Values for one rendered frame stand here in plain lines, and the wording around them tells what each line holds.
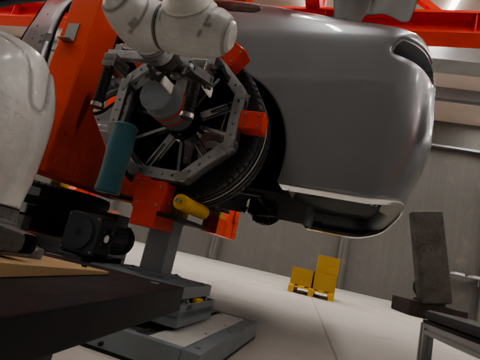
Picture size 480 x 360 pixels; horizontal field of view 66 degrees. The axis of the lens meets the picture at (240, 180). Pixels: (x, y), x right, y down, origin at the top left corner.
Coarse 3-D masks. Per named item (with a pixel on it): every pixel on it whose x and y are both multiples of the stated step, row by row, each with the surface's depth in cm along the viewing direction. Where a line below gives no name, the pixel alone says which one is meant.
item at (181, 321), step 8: (184, 304) 128; (192, 304) 134; (200, 304) 142; (208, 304) 151; (176, 312) 124; (184, 312) 128; (192, 312) 135; (200, 312) 144; (208, 312) 153; (152, 320) 126; (160, 320) 125; (168, 320) 124; (176, 320) 124; (184, 320) 129; (192, 320) 137; (200, 320) 145; (176, 328) 124
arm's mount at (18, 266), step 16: (0, 256) 42; (16, 256) 47; (48, 256) 60; (0, 272) 37; (16, 272) 39; (32, 272) 41; (48, 272) 44; (64, 272) 47; (80, 272) 50; (96, 272) 54
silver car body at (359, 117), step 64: (0, 0) 280; (64, 0) 253; (384, 0) 342; (128, 64) 389; (256, 64) 194; (320, 64) 185; (384, 64) 177; (320, 128) 177; (384, 128) 170; (320, 192) 174; (384, 192) 165
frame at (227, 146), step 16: (144, 64) 151; (224, 64) 142; (128, 80) 151; (144, 80) 154; (128, 96) 154; (240, 96) 136; (112, 112) 149; (128, 112) 153; (240, 112) 135; (112, 128) 147; (224, 144) 133; (208, 160) 133; (224, 160) 138; (160, 176) 136; (176, 176) 134; (192, 176) 134
